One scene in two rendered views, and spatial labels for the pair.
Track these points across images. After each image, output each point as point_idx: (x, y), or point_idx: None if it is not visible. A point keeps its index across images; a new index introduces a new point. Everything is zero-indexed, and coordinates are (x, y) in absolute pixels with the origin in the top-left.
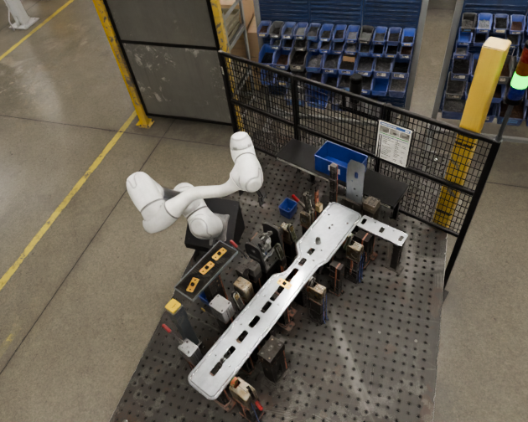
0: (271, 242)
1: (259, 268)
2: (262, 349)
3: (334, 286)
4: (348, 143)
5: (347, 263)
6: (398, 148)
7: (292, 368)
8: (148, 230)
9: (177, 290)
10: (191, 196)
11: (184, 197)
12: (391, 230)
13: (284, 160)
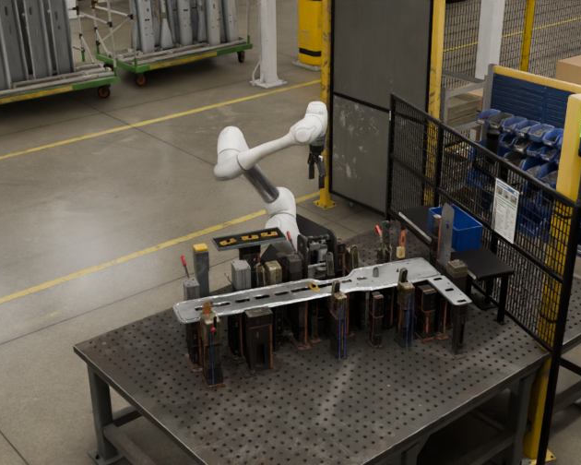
0: None
1: (299, 265)
2: (250, 309)
3: (373, 332)
4: (473, 212)
5: (397, 313)
6: (508, 217)
7: (277, 372)
8: (215, 172)
9: (212, 242)
10: (260, 149)
11: (255, 149)
12: (458, 293)
13: (404, 215)
